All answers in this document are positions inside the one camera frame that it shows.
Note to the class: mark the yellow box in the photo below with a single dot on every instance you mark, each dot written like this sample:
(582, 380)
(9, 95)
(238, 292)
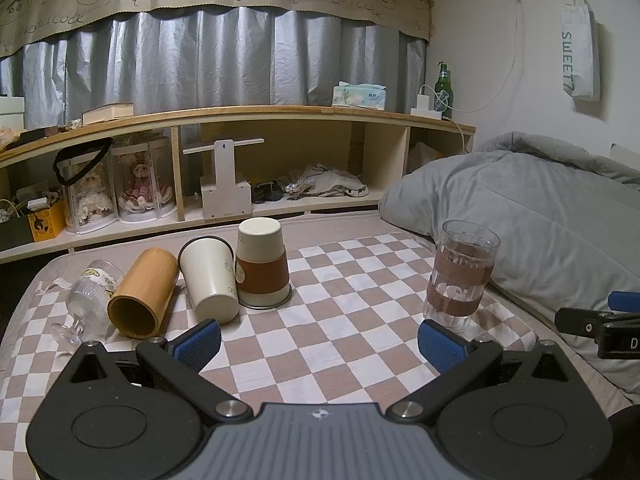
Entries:
(47, 225)

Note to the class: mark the doll in clear case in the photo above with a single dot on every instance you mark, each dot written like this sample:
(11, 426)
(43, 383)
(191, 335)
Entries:
(142, 185)
(92, 200)

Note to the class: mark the green beer bottle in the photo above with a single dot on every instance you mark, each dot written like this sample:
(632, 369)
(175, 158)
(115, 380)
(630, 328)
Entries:
(442, 95)

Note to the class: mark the bamboo cup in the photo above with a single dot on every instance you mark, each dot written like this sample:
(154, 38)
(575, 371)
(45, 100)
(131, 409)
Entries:
(145, 285)

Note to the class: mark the brown checkered blanket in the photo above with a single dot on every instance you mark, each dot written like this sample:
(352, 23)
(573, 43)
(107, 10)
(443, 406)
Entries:
(340, 320)

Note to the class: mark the tissue box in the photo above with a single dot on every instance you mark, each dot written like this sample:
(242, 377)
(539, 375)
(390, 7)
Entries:
(360, 96)

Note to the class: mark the white power strip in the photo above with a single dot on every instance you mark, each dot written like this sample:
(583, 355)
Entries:
(425, 113)

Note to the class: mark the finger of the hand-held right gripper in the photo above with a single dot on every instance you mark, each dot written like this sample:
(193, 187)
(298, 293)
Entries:
(580, 321)
(625, 301)

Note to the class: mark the dark green box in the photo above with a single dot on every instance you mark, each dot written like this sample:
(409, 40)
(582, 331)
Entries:
(15, 235)

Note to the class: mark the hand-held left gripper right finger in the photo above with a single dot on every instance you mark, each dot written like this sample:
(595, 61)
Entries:
(440, 347)

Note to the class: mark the beige crumpled clothing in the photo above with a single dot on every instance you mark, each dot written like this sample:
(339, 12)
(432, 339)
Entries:
(330, 182)

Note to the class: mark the ribbed glass goblet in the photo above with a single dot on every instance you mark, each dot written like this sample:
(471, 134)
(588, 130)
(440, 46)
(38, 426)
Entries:
(85, 300)

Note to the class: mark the wooden shelf unit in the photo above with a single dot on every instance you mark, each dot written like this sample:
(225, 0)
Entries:
(300, 112)

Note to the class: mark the glass tumbler with brown sleeve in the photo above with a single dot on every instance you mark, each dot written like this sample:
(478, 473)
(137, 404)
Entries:
(460, 280)

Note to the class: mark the white charger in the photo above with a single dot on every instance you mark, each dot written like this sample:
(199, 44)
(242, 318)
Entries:
(425, 99)

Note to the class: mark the beige bag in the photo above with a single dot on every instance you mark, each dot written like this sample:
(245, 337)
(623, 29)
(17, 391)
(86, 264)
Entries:
(425, 157)

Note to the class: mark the dark brown box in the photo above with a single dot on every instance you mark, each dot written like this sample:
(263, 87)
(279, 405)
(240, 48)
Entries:
(42, 134)

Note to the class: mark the white paper bag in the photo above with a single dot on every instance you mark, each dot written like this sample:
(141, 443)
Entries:
(580, 50)

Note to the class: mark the book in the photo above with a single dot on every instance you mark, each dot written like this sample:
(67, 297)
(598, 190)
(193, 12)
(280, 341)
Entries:
(107, 112)

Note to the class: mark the white wooden stand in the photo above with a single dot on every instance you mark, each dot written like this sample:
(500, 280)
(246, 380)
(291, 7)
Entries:
(225, 200)

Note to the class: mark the grey duvet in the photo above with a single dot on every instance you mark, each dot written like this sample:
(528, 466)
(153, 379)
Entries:
(525, 210)

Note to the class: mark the cream cup with brown sleeve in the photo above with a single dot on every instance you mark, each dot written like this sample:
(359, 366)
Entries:
(262, 272)

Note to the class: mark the grey curtain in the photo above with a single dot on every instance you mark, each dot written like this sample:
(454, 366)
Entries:
(200, 60)

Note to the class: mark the white box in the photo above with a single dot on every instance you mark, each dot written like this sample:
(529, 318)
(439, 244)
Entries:
(11, 112)

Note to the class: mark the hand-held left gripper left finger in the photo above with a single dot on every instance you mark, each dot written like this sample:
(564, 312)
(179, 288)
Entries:
(197, 345)

